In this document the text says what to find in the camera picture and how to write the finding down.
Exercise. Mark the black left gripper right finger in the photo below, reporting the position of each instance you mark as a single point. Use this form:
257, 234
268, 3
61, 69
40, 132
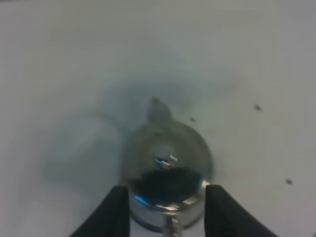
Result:
225, 217

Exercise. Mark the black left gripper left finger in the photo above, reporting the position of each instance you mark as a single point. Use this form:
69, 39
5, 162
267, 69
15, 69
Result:
110, 219

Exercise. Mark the stainless steel teapot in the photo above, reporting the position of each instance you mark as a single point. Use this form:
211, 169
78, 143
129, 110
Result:
166, 166

